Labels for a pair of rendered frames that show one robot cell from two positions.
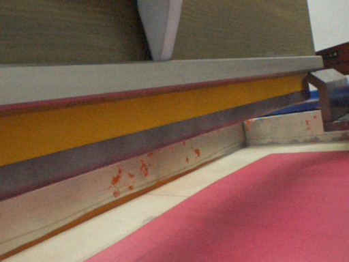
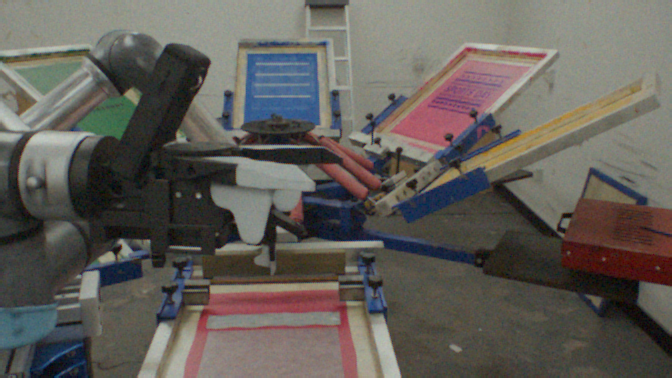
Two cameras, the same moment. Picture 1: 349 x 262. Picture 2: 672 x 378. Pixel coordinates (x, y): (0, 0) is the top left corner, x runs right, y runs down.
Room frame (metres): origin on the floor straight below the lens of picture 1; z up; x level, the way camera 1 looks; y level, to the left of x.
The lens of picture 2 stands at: (-0.92, -1.25, 1.80)
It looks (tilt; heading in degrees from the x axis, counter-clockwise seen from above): 18 degrees down; 44
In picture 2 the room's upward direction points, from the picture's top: straight up
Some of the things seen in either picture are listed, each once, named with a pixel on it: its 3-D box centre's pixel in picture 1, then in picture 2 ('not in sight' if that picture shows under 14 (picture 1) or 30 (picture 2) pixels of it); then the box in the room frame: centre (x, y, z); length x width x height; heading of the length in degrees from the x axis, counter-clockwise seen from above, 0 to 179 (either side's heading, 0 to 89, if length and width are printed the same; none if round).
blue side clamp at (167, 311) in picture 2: not in sight; (177, 298); (-0.08, 0.18, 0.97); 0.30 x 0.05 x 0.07; 48
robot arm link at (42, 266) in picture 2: not in sight; (17, 272); (-0.74, -0.67, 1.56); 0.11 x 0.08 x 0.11; 36
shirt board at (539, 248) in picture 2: not in sight; (436, 247); (0.88, -0.04, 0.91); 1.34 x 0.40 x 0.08; 108
